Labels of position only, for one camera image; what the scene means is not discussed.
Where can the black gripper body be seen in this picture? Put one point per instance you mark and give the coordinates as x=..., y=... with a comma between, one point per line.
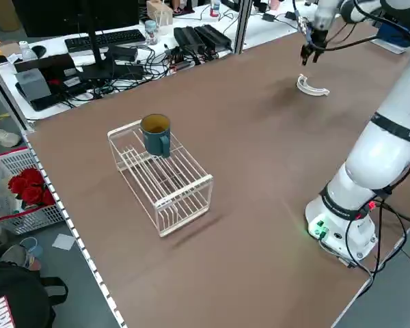
x=318, y=38

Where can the small white PVC pipe clamp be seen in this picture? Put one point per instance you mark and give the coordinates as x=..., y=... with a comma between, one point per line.
x=302, y=82

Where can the large white PVC pipe clamp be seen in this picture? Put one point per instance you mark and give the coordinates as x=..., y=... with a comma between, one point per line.
x=316, y=91

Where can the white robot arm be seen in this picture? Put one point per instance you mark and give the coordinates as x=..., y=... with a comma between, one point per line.
x=372, y=160
x=326, y=13

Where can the small black adapter box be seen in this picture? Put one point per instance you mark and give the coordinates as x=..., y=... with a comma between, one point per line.
x=290, y=15

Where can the black power adapter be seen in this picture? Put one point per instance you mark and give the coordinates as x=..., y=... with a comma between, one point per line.
x=268, y=17

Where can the white flat board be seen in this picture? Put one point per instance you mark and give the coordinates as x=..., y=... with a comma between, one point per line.
x=389, y=48

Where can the long black power brick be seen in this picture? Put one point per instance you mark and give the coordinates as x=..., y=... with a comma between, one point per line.
x=213, y=37
x=188, y=39

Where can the bottle with red label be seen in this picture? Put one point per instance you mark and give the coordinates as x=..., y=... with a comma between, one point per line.
x=214, y=10

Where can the wooden tissue box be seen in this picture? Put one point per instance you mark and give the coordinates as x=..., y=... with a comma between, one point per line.
x=159, y=12

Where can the patterned drink bottle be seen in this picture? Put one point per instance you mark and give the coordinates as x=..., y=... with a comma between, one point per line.
x=151, y=34

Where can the teal mug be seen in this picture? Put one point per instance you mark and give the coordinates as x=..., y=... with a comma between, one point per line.
x=155, y=143

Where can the black keyboard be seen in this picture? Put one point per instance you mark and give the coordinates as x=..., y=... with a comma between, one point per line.
x=102, y=40

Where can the black monitor stand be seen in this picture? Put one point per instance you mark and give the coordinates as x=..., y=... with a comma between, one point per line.
x=96, y=48

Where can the black monitor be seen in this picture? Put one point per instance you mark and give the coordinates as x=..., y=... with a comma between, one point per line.
x=71, y=17

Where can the black flat device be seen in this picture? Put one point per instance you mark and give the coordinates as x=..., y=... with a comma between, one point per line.
x=44, y=63

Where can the grey box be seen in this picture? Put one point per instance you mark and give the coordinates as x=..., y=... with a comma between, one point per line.
x=34, y=85

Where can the clear water bottle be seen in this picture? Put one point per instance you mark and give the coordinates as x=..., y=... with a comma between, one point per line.
x=26, y=53

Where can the white paper sheet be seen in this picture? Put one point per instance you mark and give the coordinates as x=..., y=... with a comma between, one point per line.
x=64, y=242

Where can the red roses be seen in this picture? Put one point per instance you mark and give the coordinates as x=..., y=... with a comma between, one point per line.
x=29, y=188

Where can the red and white basket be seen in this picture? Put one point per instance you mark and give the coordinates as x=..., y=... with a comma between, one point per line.
x=37, y=218

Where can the white sneaker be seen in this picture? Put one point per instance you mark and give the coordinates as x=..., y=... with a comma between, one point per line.
x=1, y=136

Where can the grey slipper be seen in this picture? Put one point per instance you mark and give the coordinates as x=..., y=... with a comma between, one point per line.
x=20, y=254

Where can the black printed bag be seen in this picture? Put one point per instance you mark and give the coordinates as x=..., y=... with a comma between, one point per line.
x=17, y=294

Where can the aluminium frame post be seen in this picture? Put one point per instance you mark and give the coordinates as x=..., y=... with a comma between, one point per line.
x=7, y=95
x=242, y=27

